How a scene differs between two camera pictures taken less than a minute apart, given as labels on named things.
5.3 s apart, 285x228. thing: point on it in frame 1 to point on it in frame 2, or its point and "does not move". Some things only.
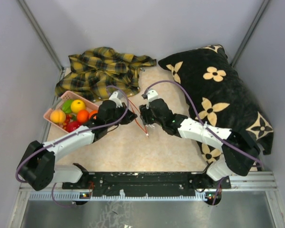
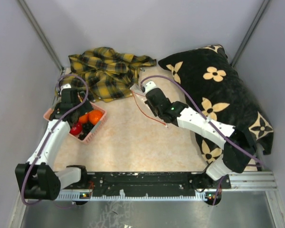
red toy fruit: [71, 126] does not move
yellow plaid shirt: [101, 72] does not move
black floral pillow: [217, 95] does not move
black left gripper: [129, 118] to [85, 108]
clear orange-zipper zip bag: [137, 116] to [137, 89]
